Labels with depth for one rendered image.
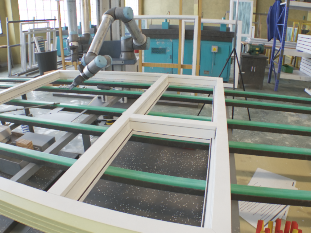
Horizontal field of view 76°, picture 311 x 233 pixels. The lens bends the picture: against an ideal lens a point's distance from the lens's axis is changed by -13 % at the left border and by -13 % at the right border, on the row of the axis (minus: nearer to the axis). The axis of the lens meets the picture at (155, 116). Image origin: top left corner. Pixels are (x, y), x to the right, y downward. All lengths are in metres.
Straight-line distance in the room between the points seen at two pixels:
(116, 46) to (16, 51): 7.93
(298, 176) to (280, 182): 0.13
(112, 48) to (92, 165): 2.21
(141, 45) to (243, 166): 1.76
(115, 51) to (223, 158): 2.29
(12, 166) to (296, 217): 1.38
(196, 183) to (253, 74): 4.58
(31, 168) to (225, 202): 0.72
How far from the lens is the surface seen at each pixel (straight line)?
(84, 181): 0.71
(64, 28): 10.72
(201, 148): 0.97
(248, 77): 5.19
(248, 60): 5.12
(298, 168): 1.37
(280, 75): 5.34
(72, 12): 2.70
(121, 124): 0.93
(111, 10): 2.13
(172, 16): 3.88
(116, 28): 2.88
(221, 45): 5.28
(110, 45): 2.83
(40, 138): 1.48
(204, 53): 5.30
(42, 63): 5.96
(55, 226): 0.58
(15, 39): 10.37
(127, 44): 2.62
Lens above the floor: 1.33
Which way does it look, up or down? 23 degrees down
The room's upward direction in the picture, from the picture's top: straight up
